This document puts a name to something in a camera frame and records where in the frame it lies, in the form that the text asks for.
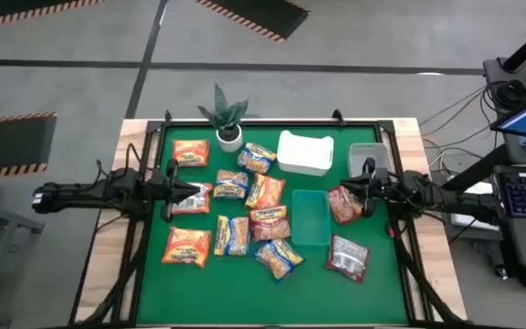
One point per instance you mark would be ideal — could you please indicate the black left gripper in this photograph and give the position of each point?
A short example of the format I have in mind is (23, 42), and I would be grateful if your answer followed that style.
(169, 192)

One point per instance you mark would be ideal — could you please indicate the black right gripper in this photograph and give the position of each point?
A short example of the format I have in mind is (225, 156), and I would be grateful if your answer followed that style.
(372, 187)

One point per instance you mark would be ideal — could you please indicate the orange Maruchan noodle pack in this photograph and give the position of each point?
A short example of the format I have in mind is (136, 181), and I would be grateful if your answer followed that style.
(266, 192)
(186, 247)
(196, 203)
(191, 153)

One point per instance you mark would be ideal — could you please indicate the red Maruchan noodle pack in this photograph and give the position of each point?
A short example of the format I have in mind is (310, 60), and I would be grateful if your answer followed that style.
(348, 259)
(343, 208)
(270, 224)

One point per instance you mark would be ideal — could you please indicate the blue Maruchan noodle pack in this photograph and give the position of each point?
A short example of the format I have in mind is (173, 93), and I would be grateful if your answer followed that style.
(230, 184)
(257, 158)
(279, 259)
(232, 235)

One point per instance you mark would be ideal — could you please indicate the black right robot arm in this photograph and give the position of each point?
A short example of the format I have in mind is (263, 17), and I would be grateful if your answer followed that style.
(427, 196)

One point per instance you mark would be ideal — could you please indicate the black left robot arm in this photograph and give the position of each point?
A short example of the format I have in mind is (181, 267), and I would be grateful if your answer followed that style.
(76, 194)

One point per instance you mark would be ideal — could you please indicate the grey translucent plastic bin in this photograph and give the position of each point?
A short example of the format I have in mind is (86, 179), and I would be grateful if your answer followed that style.
(359, 153)

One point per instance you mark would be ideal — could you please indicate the teal translucent plastic bin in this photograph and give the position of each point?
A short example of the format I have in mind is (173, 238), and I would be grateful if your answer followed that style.
(311, 219)

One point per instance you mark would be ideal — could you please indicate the white plastic bin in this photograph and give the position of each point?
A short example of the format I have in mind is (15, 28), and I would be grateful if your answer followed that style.
(304, 153)

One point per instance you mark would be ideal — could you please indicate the green plant in white pot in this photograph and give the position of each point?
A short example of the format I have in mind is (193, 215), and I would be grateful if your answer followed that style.
(229, 139)

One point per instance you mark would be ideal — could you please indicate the small white board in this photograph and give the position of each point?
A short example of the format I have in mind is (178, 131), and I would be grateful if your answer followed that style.
(466, 220)

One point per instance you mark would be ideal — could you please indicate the green table mat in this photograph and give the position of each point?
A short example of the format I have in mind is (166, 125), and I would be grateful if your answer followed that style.
(245, 301)

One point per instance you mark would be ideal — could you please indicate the black hazard-striped floor mat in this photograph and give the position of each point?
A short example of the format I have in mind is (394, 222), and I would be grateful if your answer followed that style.
(16, 9)
(7, 146)
(263, 13)

